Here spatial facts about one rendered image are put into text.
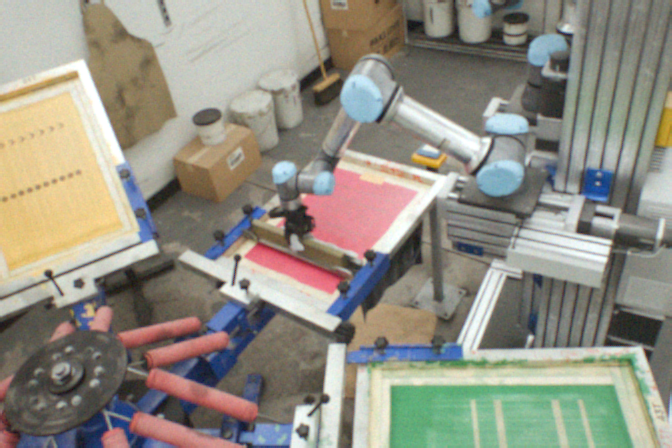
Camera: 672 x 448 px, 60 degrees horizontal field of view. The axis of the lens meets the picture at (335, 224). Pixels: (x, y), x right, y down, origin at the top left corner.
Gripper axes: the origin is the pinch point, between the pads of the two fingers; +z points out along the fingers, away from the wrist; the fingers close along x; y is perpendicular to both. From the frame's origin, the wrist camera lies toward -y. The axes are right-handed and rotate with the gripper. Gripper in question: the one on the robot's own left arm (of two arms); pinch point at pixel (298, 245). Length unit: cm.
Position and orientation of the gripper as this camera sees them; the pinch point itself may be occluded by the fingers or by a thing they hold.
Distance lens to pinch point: 208.9
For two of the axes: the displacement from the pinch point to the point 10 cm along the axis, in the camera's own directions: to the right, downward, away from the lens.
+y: 8.1, 2.9, -5.1
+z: 1.5, 7.4, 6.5
